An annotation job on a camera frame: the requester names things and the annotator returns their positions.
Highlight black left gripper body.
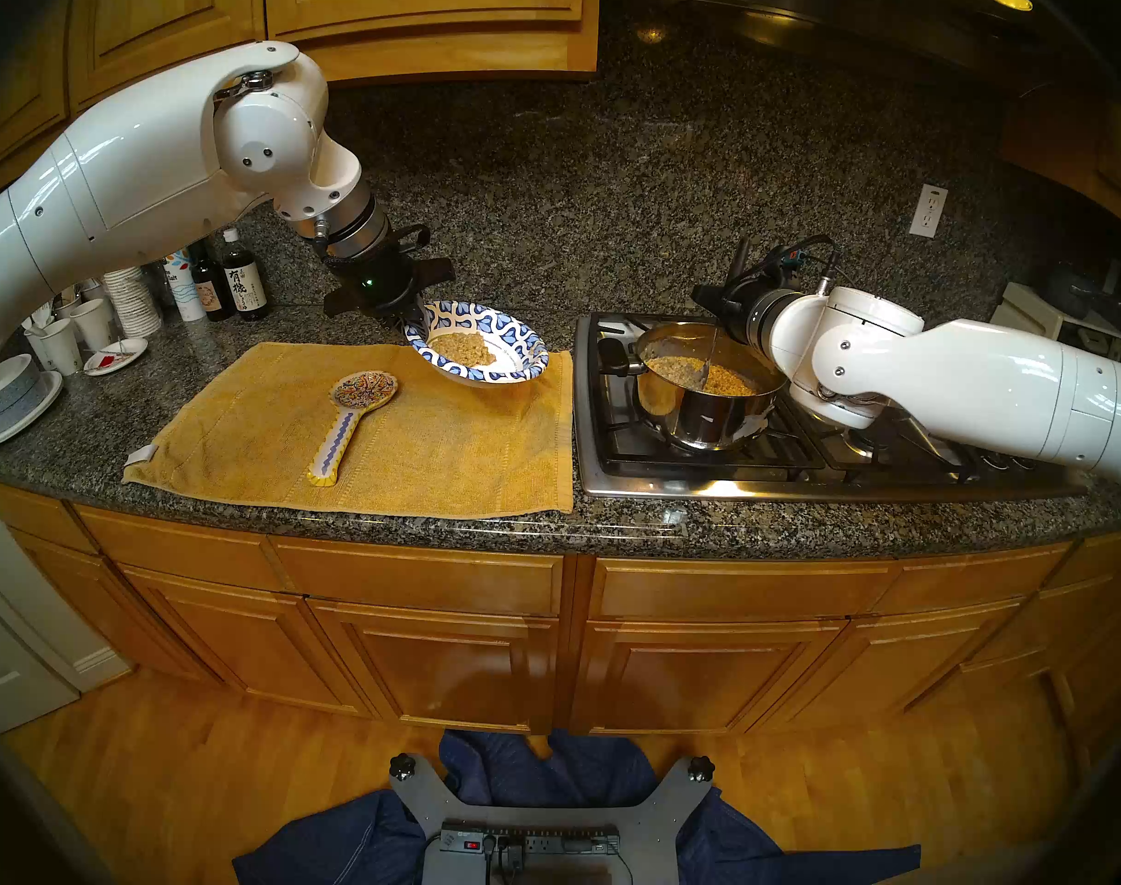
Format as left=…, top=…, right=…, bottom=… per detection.
left=323, top=247, right=457, bottom=326

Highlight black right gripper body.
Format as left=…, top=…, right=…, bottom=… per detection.
left=692, top=261, right=796, bottom=349

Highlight scooped oatmeal portion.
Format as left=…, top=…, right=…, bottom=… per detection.
left=428, top=332, right=497, bottom=368

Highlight blue white paper bowl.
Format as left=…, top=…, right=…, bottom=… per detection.
left=404, top=301, right=550, bottom=386

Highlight colourful ceramic spoon rest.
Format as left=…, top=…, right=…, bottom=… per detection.
left=307, top=370, right=400, bottom=488

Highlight cooked oatmeal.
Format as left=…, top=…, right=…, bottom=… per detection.
left=648, top=356, right=759, bottom=397

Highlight grey speckled bowl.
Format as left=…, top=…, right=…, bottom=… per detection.
left=0, top=354, right=45, bottom=423

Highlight stainless steel saucepan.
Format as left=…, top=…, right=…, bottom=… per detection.
left=597, top=321, right=787, bottom=453

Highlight soy sauce bottle white cap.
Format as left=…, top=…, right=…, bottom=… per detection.
left=222, top=228, right=271, bottom=323

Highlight yellow terry towel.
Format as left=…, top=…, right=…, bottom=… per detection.
left=123, top=341, right=575, bottom=522

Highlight dark bottle brown label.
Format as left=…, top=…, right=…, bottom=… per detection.
left=190, top=238, right=236, bottom=323

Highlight white salt canister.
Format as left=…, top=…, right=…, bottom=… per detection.
left=162, top=250, right=207, bottom=324

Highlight black gas stovetop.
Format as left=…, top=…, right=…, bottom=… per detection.
left=574, top=313, right=1091, bottom=504

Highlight stack of white paper cups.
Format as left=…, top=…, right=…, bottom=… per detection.
left=102, top=265, right=163, bottom=338

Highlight small white saucer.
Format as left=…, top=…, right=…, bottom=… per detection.
left=83, top=337, right=149, bottom=377

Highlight white paper cup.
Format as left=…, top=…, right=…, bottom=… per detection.
left=67, top=298, right=116, bottom=351
left=26, top=319, right=84, bottom=377

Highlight dark range hood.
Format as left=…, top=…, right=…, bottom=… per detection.
left=602, top=0, right=1040, bottom=73

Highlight white toaster oven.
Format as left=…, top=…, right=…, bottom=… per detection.
left=989, top=282, right=1121, bottom=363

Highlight dark grey kettle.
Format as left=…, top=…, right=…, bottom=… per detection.
left=1044, top=264, right=1096, bottom=320

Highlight wooden base cabinets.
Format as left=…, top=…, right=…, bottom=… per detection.
left=0, top=473, right=1121, bottom=737

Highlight blue denim cloth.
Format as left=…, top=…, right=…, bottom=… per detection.
left=233, top=728, right=922, bottom=885

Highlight white panel door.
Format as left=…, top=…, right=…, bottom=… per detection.
left=0, top=487, right=133, bottom=732

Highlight grey power strip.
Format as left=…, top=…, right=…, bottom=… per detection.
left=439, top=826, right=622, bottom=858

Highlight black cable with metal plug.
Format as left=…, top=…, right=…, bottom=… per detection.
left=754, top=235, right=842, bottom=294

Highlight white wall outlet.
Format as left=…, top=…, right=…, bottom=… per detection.
left=909, top=183, right=950, bottom=240

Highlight light wooden wall cabinet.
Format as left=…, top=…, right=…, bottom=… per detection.
left=0, top=0, right=603, bottom=197

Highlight dark wooden wall cabinet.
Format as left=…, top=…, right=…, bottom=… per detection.
left=998, top=90, right=1121, bottom=239

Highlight grey robot base frame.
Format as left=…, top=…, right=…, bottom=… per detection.
left=390, top=754, right=716, bottom=885

